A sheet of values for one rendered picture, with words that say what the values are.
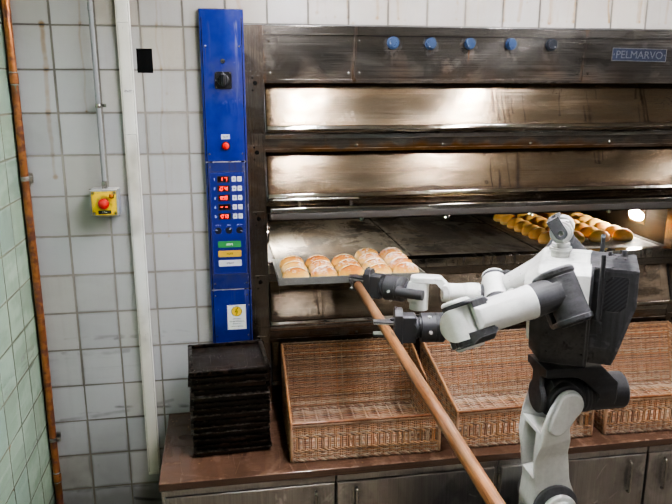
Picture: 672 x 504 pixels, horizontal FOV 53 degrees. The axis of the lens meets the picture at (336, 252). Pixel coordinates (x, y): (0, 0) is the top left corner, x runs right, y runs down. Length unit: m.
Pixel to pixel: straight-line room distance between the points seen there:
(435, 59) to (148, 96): 1.11
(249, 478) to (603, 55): 2.15
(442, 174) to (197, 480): 1.49
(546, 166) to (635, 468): 1.24
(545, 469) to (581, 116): 1.47
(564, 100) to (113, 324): 2.03
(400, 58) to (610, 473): 1.78
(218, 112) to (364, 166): 0.61
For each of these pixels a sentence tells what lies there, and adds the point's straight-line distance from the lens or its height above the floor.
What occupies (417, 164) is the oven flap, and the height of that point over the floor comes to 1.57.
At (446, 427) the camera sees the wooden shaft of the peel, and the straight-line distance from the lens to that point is 1.49.
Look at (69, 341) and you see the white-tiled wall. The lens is 2.89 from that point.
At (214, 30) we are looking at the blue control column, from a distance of 2.63.
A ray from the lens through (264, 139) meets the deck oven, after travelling 2.67.
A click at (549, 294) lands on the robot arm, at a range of 1.81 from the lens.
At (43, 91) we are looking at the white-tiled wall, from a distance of 2.73.
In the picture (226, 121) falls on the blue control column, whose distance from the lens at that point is 2.63.
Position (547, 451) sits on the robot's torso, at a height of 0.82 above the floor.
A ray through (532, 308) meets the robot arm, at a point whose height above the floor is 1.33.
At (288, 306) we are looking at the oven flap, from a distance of 2.80.
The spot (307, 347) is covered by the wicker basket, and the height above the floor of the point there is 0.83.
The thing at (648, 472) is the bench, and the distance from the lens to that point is 3.00.
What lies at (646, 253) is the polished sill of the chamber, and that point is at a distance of 3.30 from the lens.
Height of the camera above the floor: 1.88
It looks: 14 degrees down
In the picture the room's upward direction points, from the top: straight up
